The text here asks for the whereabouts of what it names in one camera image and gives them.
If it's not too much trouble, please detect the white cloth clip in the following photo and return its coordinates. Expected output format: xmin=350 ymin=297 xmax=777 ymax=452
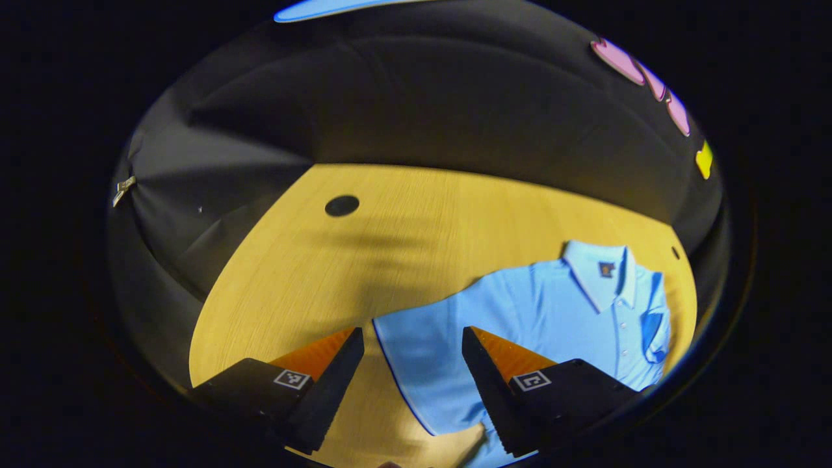
xmin=112 ymin=175 xmax=138 ymax=208

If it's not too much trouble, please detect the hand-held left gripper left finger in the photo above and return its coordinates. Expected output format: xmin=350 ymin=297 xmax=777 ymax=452
xmin=188 ymin=327 xmax=366 ymax=456

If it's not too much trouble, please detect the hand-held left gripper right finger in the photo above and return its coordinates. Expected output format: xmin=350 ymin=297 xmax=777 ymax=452
xmin=461 ymin=326 xmax=654 ymax=458

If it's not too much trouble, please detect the light blue T-shirt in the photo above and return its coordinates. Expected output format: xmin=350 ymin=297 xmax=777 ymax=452
xmin=372 ymin=239 xmax=672 ymax=468

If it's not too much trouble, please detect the black backdrop cloth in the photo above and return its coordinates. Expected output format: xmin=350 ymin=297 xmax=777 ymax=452
xmin=107 ymin=0 xmax=732 ymax=391

